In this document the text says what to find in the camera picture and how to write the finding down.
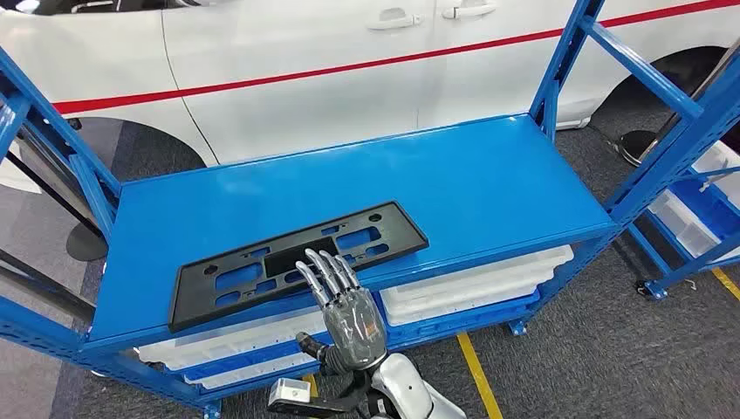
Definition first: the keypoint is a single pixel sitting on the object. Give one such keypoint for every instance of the white car with red stripe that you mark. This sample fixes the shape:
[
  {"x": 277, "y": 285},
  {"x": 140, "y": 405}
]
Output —
[{"x": 289, "y": 58}]

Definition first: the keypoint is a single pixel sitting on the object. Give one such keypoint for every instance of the stanchion post with round base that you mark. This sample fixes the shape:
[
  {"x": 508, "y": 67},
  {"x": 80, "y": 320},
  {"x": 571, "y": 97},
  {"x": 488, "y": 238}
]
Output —
[
  {"x": 87, "y": 243},
  {"x": 46, "y": 289},
  {"x": 633, "y": 147}
]

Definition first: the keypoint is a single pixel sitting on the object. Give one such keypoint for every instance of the blue metal shelf rack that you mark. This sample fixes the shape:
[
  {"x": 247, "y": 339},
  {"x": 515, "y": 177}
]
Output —
[
  {"x": 404, "y": 173},
  {"x": 653, "y": 287}
]

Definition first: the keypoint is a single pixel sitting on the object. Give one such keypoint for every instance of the black plastic licence plate bracket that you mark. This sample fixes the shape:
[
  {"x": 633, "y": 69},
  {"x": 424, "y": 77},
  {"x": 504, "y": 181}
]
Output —
[{"x": 393, "y": 222}]

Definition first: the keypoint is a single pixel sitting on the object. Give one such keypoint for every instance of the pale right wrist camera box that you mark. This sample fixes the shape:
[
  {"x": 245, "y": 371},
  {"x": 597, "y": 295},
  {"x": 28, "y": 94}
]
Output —
[{"x": 289, "y": 396}]

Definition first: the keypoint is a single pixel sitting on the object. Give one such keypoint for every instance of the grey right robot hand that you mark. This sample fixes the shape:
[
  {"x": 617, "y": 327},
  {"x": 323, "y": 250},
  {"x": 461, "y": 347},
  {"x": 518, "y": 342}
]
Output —
[{"x": 355, "y": 329}]

